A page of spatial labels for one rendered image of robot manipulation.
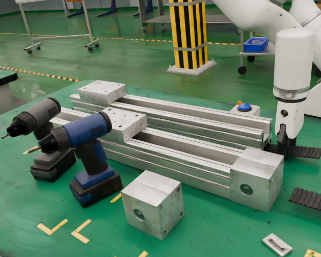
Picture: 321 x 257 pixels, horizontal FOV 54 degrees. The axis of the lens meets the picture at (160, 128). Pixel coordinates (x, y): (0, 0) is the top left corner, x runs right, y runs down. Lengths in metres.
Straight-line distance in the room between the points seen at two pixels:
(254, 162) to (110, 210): 0.37
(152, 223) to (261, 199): 0.25
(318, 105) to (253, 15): 0.48
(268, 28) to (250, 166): 0.36
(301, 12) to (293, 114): 0.48
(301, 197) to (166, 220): 0.30
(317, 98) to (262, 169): 0.49
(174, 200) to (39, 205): 0.38
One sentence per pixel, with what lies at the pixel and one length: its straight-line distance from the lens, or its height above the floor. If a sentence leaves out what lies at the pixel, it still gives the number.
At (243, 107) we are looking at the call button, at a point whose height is 0.85.
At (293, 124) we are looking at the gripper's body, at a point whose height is 0.91.
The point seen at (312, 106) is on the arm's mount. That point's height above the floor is 0.81.
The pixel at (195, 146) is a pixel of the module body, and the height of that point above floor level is 0.86.
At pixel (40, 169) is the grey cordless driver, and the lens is 0.97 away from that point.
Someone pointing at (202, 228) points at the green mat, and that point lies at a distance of 0.73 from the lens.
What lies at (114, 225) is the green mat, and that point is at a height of 0.78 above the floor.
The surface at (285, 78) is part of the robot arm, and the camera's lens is 0.81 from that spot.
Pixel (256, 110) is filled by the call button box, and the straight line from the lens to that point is 1.08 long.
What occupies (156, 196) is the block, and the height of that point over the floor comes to 0.87.
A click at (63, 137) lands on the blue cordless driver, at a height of 0.98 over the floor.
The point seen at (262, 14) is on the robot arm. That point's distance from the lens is 0.81.
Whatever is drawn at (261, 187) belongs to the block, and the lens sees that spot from 0.73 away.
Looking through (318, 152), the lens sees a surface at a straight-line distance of 0.93.
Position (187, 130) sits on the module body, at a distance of 1.00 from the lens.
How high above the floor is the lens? 1.30
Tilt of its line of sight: 28 degrees down
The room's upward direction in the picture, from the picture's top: 8 degrees counter-clockwise
